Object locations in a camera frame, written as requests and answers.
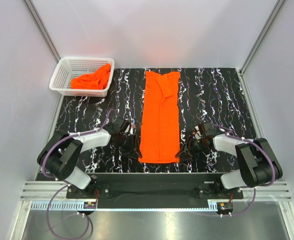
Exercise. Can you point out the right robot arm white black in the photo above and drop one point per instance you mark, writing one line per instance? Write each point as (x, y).
(258, 164)

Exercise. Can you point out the white plastic basket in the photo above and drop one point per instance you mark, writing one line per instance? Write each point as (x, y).
(71, 67)

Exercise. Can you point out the connector box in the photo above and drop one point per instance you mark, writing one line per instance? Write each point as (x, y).
(224, 207)
(90, 205)

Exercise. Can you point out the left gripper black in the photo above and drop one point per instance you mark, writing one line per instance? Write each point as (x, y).
(132, 147)

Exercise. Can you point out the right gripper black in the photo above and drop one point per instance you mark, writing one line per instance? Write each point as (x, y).
(187, 157)

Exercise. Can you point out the right connector box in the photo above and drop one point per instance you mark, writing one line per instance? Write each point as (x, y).
(224, 207)

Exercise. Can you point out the orange t shirts in basket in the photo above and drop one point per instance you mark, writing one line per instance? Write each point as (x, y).
(97, 80)

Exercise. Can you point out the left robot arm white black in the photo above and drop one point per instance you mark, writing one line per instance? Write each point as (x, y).
(60, 156)

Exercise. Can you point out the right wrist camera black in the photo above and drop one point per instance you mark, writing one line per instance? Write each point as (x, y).
(204, 130)

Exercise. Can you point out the left connector box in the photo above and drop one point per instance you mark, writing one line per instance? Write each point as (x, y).
(90, 205)

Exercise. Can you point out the black marble pattern mat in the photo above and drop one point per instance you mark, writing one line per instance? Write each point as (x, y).
(204, 94)

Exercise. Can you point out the aluminium frame rail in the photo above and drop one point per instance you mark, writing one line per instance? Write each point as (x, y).
(57, 197)

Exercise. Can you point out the orange t shirt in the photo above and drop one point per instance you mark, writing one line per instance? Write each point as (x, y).
(160, 130)

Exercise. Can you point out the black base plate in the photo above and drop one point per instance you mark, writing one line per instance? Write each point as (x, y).
(153, 191)

